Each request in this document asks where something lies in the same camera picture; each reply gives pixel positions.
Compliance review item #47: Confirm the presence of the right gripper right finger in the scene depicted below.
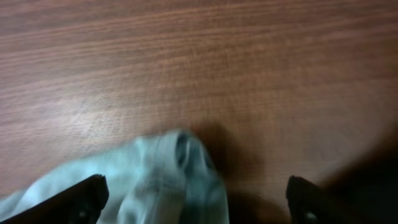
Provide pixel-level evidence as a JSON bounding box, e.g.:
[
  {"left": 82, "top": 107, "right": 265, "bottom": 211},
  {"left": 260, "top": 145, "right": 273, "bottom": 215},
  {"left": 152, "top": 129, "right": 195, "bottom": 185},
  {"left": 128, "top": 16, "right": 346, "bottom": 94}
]
[{"left": 285, "top": 175, "right": 351, "bottom": 224}]

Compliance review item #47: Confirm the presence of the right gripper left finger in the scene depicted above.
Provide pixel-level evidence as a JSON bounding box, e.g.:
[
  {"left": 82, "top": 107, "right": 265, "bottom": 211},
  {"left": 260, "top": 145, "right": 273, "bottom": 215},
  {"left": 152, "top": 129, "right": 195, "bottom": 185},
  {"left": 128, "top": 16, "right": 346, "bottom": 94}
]
[{"left": 1, "top": 174, "right": 109, "bottom": 224}]

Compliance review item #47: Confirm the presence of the light blue t-shirt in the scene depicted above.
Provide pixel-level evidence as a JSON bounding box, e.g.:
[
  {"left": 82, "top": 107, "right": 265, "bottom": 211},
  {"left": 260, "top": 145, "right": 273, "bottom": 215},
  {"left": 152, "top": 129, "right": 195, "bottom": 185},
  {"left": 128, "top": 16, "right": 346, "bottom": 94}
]
[{"left": 1, "top": 131, "right": 229, "bottom": 223}]

